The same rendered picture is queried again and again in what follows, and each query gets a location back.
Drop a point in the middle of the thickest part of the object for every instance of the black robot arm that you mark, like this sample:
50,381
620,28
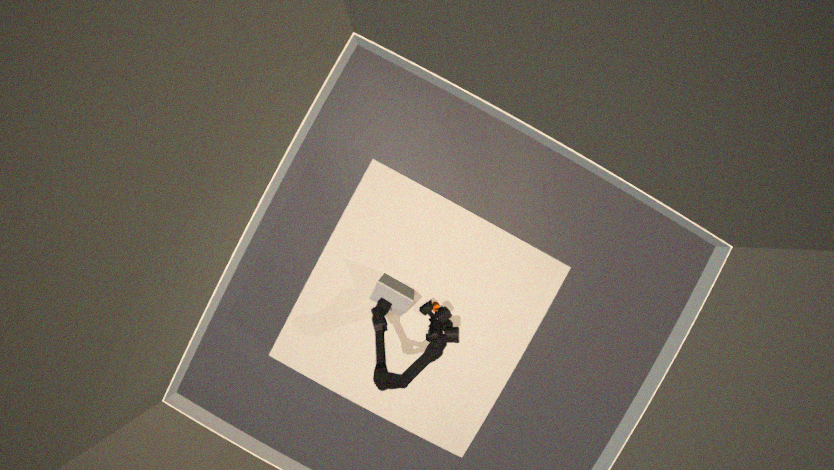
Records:
438,342

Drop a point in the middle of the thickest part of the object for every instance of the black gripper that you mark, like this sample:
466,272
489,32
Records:
426,309

